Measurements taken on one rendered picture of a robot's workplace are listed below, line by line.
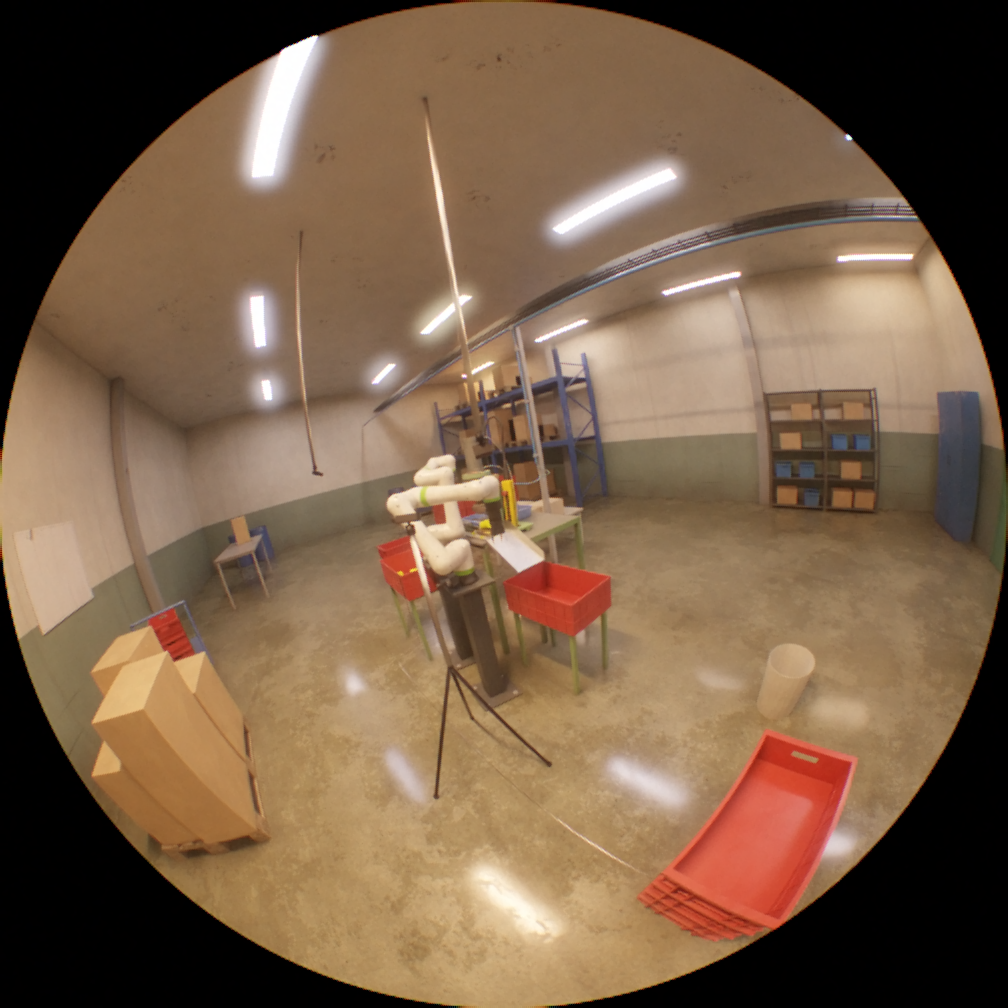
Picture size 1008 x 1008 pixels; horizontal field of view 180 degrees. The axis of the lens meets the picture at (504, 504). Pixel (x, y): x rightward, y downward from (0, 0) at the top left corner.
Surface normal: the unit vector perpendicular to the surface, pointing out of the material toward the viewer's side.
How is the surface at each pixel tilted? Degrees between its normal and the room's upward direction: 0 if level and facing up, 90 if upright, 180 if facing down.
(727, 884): 0
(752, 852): 0
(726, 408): 90
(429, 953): 0
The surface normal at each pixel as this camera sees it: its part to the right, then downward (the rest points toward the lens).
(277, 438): 0.61, 0.04
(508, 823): -0.17, -0.97
